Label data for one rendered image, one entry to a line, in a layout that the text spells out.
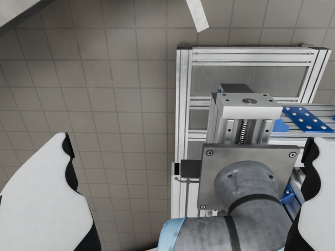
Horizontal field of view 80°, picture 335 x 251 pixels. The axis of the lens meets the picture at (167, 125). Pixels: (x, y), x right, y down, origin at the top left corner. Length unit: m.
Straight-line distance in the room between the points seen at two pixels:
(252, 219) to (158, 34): 1.22
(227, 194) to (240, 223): 0.09
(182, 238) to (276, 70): 1.16
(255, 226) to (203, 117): 1.03
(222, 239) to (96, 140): 1.57
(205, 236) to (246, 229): 0.07
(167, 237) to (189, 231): 0.04
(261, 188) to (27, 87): 1.72
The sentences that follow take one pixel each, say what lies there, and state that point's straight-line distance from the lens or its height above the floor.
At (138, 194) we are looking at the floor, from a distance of 2.21.
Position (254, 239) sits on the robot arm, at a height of 1.22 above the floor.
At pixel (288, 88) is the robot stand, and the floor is 0.21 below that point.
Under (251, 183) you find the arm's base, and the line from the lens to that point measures 0.49.
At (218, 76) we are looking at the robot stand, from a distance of 1.29.
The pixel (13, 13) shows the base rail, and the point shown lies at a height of 0.70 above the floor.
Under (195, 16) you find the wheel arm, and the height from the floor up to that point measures 0.86.
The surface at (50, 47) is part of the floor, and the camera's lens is 1.67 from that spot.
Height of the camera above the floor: 1.42
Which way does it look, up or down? 60 degrees down
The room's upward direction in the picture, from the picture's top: 175 degrees counter-clockwise
